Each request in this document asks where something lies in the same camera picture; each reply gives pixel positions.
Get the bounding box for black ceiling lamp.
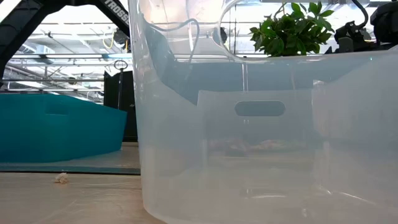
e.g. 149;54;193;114
213;26;228;44
112;29;129;45

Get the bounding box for black panel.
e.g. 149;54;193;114
103;70;139;142

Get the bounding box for thin pole with ring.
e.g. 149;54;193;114
113;58;129;110

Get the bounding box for grey bordered mesh mat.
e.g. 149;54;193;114
0;142;141;175

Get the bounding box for clear plastic bin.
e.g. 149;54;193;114
127;0;398;224

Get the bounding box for green leafy plant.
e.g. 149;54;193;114
248;1;336;58

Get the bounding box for teal plastic bin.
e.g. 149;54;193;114
0;93;127;164

